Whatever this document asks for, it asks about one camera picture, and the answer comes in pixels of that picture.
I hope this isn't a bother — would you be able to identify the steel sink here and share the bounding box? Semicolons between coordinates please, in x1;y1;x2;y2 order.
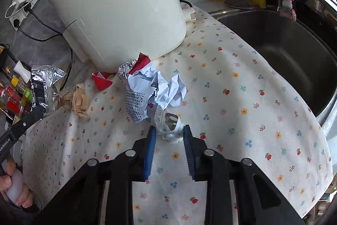
209;5;337;134

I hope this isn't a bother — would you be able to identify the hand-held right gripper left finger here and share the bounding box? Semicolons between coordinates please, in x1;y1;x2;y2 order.
34;125;156;225

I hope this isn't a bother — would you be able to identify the small paper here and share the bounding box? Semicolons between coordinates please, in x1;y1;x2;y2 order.
154;106;185;143

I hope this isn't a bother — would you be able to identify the floral tablecloth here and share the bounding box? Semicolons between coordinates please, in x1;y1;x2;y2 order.
20;1;333;225

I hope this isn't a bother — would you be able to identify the small white bottle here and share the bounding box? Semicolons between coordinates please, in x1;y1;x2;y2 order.
14;61;31;81

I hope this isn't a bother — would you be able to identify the metal sink strainer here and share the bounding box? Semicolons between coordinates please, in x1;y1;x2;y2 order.
224;0;251;9

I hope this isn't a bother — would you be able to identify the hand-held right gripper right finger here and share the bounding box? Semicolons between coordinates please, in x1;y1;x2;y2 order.
183;125;306;225

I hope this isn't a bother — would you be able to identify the black spice rack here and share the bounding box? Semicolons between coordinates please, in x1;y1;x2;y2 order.
0;43;32;126

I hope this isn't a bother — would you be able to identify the white air fryer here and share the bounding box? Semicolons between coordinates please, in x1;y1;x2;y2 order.
42;0;197;74

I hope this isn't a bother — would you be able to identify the row of condiment bottles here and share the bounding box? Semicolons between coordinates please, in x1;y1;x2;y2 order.
0;64;34;123

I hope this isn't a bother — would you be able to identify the silver foil wrapper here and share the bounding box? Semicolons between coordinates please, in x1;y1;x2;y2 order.
31;65;66;117

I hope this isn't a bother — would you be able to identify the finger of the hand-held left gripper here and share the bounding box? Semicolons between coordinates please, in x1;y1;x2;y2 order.
11;84;47;136

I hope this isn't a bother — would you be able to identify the crumpled foil ball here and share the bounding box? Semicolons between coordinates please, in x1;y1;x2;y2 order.
116;59;138;83

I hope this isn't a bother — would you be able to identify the person's left hand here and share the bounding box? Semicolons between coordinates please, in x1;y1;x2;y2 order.
0;157;34;209

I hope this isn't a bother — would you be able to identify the red paper wrapper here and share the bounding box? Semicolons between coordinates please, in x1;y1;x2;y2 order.
91;71;114;91

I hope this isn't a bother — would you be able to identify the white wall socket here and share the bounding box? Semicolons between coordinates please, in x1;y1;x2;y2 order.
9;0;40;32

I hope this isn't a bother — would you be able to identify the crumpled brown paper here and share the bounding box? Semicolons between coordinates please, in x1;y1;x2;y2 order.
61;83;90;118

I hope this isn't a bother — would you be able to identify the crumpled printed paper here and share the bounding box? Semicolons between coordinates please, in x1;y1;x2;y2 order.
125;54;158;123

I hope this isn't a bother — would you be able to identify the black power cable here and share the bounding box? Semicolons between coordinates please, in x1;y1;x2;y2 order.
18;7;73;91

